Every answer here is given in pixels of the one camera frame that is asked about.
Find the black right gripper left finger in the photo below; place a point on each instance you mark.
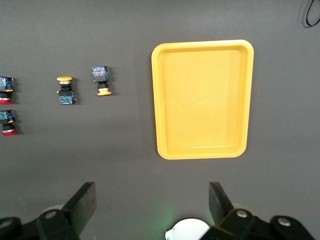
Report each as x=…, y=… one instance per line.
x=80, y=207

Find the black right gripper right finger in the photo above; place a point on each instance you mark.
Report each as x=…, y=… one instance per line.
x=222, y=217

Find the yellow mushroom push button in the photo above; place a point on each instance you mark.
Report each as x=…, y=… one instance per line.
x=66, y=97
x=100, y=73

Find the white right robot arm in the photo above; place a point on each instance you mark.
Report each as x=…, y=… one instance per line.
x=187, y=230

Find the red mushroom push button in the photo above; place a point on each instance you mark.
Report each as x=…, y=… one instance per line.
x=5, y=85
x=6, y=117

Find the yellow plastic tray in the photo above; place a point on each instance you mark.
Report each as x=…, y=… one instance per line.
x=200, y=100

